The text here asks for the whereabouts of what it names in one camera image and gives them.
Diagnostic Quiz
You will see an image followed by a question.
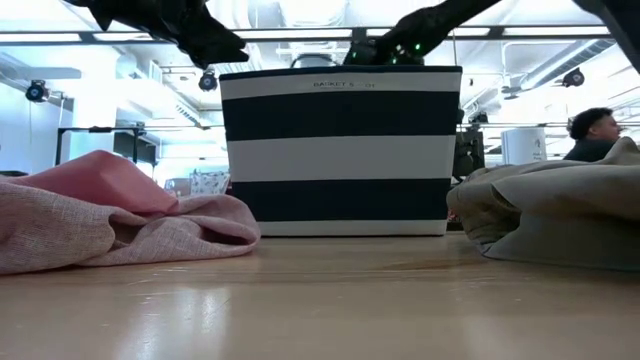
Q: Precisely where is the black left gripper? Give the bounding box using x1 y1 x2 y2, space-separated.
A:
64 0 250 70

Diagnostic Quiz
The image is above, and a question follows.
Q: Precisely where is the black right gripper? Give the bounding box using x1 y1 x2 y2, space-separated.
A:
344 12 446 66

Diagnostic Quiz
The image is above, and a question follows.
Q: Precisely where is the salmon pink garment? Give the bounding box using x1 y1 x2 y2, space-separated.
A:
9 149 180 216

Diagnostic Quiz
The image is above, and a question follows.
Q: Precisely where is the beige khaki garment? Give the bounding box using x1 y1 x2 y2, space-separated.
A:
446 136 640 274

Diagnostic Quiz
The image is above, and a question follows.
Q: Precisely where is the light pink woven garment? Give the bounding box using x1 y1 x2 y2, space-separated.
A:
0 177 261 276

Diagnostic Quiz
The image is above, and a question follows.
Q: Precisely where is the navy white striped fabric basket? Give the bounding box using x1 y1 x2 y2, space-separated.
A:
218 64 464 238

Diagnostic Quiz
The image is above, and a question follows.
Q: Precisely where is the white patterned board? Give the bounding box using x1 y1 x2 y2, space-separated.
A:
189 169 231 197

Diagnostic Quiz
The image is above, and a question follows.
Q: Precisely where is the brown cardboard box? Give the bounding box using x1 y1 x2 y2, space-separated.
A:
164 178 192 198

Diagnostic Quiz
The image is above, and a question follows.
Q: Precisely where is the white cylindrical appliance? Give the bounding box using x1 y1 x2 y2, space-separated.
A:
501 127 548 166

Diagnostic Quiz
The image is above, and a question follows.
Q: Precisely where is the person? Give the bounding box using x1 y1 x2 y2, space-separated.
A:
563 107 624 163

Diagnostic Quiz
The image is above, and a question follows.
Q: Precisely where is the black ceiling camera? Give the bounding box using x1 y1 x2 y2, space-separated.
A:
198 71 219 94
24 79 51 105
561 67 586 89

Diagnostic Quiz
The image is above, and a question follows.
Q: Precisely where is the black metal stand frame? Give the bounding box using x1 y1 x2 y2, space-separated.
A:
54 125 161 167

